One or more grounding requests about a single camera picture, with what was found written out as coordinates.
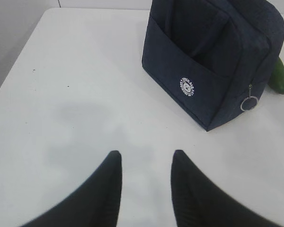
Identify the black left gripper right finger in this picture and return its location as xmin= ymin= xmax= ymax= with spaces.
xmin=171 ymin=149 xmax=282 ymax=227

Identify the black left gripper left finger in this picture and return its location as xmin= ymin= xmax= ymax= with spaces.
xmin=25 ymin=150 xmax=122 ymax=227

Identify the navy blue fabric bag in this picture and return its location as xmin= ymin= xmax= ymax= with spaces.
xmin=142 ymin=0 xmax=284 ymax=131

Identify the green cucumber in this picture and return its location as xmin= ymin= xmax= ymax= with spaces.
xmin=269 ymin=57 xmax=284 ymax=95

